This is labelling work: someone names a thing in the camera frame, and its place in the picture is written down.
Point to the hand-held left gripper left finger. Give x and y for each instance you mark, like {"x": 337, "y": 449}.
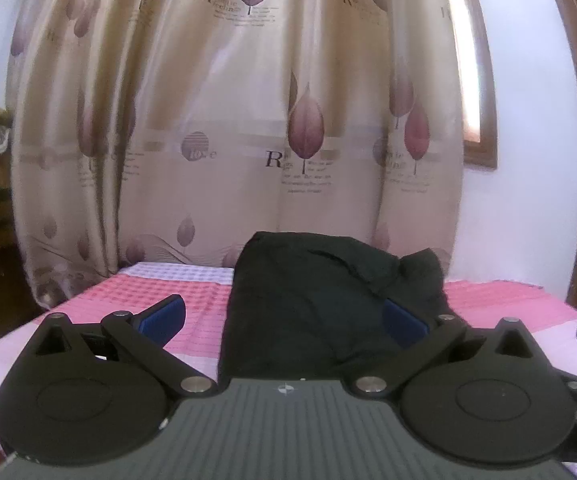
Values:
{"x": 164, "y": 318}

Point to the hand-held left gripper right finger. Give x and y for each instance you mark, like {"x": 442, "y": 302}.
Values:
{"x": 402, "y": 323}

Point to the black jacket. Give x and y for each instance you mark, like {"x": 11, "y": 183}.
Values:
{"x": 308, "y": 300}

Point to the pink checked bedsheet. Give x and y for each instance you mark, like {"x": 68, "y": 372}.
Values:
{"x": 508, "y": 300}

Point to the beige leaf print curtain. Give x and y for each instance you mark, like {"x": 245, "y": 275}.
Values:
{"x": 218, "y": 110}

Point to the wooden framed window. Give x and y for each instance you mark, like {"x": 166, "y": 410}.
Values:
{"x": 486, "y": 120}

